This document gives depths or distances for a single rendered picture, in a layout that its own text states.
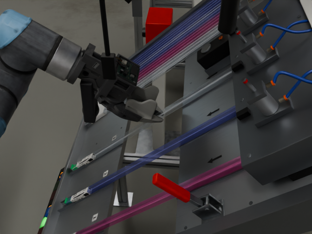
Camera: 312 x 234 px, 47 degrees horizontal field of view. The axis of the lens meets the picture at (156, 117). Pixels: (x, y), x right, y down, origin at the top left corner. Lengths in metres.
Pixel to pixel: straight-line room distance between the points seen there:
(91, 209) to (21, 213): 1.06
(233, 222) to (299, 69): 0.21
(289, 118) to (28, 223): 1.49
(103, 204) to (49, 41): 0.33
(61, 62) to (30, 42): 0.06
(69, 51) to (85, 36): 2.24
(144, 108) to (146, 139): 1.27
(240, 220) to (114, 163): 0.40
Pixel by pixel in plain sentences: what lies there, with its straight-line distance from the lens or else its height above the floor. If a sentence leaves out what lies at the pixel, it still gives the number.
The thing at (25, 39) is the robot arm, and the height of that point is 1.13.
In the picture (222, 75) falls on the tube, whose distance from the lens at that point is 0.69.
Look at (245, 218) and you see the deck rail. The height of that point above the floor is 1.07.
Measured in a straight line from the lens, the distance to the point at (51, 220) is 0.88.
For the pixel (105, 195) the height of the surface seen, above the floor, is 0.84.
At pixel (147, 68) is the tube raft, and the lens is 0.97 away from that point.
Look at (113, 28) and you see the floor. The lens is 3.00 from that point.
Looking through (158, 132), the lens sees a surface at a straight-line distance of 1.84.
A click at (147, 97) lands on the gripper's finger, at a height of 0.97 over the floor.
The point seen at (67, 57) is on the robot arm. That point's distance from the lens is 0.69.
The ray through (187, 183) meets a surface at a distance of 0.57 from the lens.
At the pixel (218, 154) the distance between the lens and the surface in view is 0.58.
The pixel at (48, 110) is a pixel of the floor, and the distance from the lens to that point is 2.27.
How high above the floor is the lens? 1.46
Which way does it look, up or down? 43 degrees down
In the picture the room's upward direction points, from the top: straight up
